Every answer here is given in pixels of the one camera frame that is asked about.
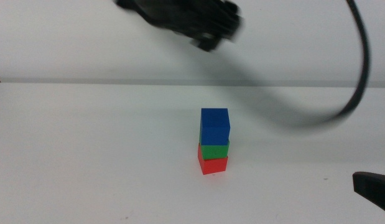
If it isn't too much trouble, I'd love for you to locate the blue cube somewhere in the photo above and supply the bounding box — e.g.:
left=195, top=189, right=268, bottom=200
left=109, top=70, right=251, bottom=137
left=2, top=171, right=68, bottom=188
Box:
left=199, top=108, right=231, bottom=146

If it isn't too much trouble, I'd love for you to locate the green cube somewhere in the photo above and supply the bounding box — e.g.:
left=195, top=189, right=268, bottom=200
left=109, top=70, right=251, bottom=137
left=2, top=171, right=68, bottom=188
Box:
left=198, top=139, right=230, bottom=161

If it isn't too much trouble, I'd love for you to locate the red cube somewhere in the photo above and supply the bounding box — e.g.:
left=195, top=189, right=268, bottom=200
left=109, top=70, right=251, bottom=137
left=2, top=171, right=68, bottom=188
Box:
left=197, top=142, right=229, bottom=175

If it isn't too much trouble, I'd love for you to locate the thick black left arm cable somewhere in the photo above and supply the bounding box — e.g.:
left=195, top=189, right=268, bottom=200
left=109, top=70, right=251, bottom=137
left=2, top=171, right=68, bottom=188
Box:
left=210, top=0, right=371, bottom=131

